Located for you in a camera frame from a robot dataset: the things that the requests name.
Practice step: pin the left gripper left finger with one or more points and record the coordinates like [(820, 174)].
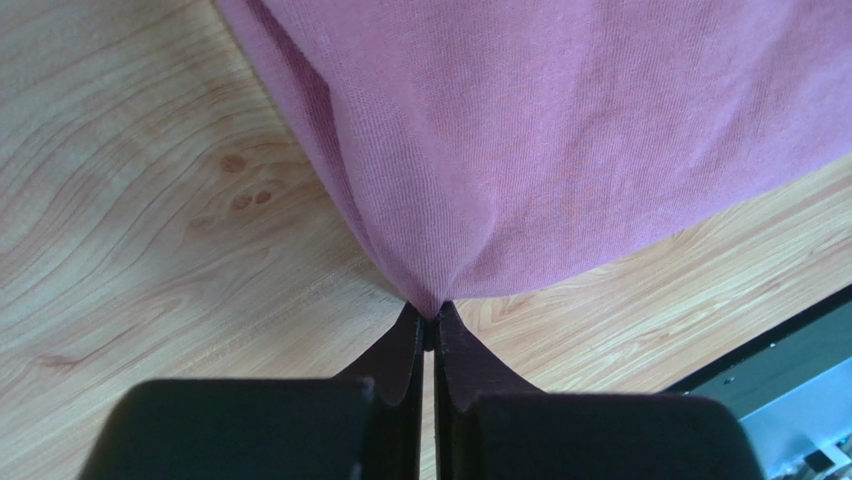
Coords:
[(393, 367)]

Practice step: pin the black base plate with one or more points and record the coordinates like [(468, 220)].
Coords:
[(778, 360)]

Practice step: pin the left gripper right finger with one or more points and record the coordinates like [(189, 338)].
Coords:
[(466, 371)]

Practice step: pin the pink t shirt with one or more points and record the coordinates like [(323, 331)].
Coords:
[(488, 148)]

